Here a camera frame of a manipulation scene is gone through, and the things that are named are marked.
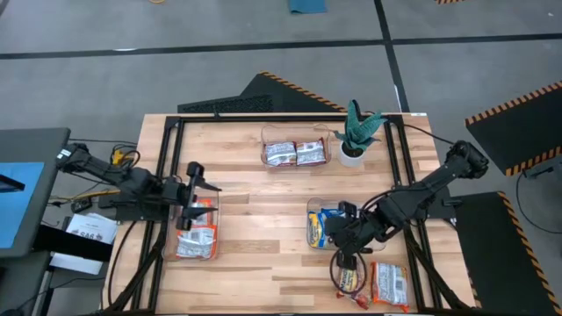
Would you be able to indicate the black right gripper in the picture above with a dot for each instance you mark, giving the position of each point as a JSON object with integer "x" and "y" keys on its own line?
{"x": 351, "y": 237}

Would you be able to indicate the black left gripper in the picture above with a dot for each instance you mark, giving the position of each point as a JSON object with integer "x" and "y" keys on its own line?
{"x": 192, "y": 197}

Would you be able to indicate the orange Maruchan ramen pack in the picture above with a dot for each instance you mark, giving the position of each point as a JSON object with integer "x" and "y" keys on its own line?
{"x": 195, "y": 243}
{"x": 349, "y": 281}
{"x": 390, "y": 285}
{"x": 206, "y": 223}

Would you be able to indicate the blue Maruchan ramen pack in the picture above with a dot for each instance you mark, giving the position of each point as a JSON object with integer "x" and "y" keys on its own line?
{"x": 317, "y": 230}
{"x": 331, "y": 213}

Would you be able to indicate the red Maruchan ramen pack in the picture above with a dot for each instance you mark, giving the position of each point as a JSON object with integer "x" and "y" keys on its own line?
{"x": 281, "y": 154}
{"x": 311, "y": 152}

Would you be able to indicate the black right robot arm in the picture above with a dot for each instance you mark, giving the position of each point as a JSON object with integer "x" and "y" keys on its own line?
{"x": 430, "y": 180}

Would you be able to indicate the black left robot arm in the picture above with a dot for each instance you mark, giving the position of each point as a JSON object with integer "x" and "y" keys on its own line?
{"x": 131, "y": 180}

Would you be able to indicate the clear plastic storage bin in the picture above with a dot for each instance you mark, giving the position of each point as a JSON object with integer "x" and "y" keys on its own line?
{"x": 169, "y": 246}
{"x": 314, "y": 246}
{"x": 294, "y": 131}

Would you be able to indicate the yellow connector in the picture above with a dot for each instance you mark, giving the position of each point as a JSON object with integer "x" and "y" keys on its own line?
{"x": 117, "y": 156}

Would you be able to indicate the white plant pot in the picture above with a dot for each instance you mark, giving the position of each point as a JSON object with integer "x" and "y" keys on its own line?
{"x": 349, "y": 161}

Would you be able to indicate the printed white paper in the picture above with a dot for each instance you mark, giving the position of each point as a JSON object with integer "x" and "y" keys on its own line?
{"x": 90, "y": 228}

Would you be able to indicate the teal succulent plant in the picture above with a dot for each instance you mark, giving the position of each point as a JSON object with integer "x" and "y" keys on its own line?
{"x": 358, "y": 131}

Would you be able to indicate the black hazard-striped ramp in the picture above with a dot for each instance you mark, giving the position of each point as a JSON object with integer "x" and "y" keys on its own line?
{"x": 281, "y": 94}

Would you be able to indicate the plain white paper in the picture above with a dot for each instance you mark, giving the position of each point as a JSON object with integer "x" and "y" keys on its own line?
{"x": 74, "y": 263}

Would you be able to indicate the black hazard-striped floor mat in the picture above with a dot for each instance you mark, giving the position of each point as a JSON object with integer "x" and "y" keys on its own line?
{"x": 496, "y": 254}
{"x": 518, "y": 131}

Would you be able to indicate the grey desk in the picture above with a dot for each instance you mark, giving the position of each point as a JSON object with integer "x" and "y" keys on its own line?
{"x": 48, "y": 149}

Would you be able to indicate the blue floor mat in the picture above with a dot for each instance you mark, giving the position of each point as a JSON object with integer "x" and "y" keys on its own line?
{"x": 307, "y": 6}

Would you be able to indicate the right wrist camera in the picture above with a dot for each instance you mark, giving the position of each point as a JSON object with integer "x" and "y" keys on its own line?
{"x": 348, "y": 209}

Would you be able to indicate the black aluminium table frame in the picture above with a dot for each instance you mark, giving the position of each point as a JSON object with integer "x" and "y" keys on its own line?
{"x": 285, "y": 118}

